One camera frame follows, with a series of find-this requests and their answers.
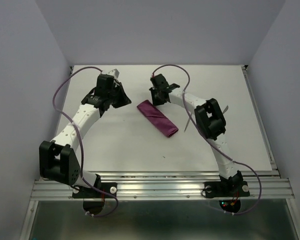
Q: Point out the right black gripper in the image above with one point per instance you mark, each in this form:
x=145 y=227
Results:
x=155 y=102

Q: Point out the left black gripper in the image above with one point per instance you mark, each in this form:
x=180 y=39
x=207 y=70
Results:
x=125 y=100

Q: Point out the purple cloth napkin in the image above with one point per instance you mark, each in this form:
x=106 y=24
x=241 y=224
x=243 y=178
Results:
x=157 y=119

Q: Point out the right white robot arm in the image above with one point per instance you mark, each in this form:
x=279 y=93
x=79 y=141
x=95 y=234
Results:
x=209 y=121

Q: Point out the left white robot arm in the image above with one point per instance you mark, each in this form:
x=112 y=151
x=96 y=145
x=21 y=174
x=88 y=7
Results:
x=57 y=158

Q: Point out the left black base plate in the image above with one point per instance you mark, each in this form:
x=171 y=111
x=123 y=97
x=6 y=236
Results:
x=107 y=190

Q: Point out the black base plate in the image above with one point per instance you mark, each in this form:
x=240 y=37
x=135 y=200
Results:
x=107 y=190
x=220 y=189

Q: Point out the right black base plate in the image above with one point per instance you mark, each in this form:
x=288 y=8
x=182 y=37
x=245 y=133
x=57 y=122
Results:
x=220 y=189

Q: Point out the aluminium rail frame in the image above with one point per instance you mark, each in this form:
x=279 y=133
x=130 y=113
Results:
x=160 y=179

